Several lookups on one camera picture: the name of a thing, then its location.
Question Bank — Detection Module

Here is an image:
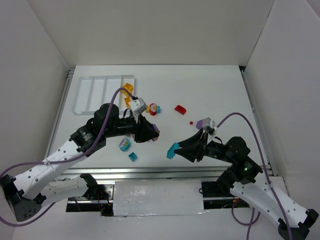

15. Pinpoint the yellow red blue lego cluster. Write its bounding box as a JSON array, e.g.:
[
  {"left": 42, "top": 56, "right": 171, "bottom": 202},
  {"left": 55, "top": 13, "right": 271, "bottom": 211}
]
[{"left": 146, "top": 103, "right": 161, "bottom": 116}]

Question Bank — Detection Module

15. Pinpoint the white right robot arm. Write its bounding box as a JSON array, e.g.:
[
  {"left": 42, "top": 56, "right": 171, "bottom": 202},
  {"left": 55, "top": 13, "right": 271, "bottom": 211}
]
[{"left": 167, "top": 129, "right": 319, "bottom": 240}]

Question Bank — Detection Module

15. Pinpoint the yellow round printed lego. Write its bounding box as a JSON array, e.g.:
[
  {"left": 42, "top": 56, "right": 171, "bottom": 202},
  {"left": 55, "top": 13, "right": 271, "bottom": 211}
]
[{"left": 121, "top": 90, "right": 129, "bottom": 97}]

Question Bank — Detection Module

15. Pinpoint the white divided sorting tray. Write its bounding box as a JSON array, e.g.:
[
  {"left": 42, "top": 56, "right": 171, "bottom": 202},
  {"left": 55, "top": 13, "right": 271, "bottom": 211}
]
[{"left": 72, "top": 75, "right": 135, "bottom": 116}]

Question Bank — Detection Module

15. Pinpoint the red sloped lego brick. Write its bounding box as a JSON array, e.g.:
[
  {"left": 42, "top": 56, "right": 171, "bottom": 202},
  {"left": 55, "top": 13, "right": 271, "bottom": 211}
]
[{"left": 174, "top": 104, "right": 187, "bottom": 115}]

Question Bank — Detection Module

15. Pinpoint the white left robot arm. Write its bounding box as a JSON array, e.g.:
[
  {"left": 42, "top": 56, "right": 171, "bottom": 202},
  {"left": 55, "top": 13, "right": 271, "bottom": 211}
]
[{"left": 0, "top": 103, "right": 159, "bottom": 223}]

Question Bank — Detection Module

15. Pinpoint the aluminium front rail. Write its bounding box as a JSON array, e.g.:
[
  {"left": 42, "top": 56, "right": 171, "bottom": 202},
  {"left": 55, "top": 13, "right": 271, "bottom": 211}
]
[{"left": 60, "top": 166, "right": 227, "bottom": 181}]

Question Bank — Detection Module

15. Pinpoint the yellow lego brick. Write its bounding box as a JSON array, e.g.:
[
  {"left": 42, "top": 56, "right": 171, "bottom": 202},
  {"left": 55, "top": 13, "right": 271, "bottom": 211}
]
[
  {"left": 124, "top": 97, "right": 132, "bottom": 108},
  {"left": 123, "top": 82, "right": 134, "bottom": 92}
]

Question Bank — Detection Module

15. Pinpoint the purple rounded lego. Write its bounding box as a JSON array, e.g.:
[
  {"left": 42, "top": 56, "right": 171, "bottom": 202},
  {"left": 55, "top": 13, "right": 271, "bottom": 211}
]
[{"left": 196, "top": 120, "right": 203, "bottom": 130}]

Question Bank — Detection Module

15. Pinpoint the yellow lego brick in tray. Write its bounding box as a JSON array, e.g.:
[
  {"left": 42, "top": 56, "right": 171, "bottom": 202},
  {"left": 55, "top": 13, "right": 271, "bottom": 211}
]
[{"left": 124, "top": 97, "right": 132, "bottom": 108}]

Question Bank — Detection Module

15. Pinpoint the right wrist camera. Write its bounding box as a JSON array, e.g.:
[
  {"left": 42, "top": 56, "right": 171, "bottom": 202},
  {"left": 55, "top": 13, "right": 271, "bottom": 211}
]
[{"left": 201, "top": 117, "right": 218, "bottom": 136}]

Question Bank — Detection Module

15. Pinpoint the teal lego brick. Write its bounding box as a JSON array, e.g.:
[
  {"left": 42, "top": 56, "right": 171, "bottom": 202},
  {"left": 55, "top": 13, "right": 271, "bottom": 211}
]
[{"left": 166, "top": 142, "right": 180, "bottom": 159}]

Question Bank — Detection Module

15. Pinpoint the small teal square lego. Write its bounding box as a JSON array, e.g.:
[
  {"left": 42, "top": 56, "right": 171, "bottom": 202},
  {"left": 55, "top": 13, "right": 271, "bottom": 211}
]
[{"left": 128, "top": 152, "right": 138, "bottom": 162}]

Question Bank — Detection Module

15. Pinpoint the teal round printed lego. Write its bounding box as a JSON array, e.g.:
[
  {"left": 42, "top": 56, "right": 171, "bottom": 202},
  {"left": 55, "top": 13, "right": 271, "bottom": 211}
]
[{"left": 119, "top": 138, "right": 131, "bottom": 152}]

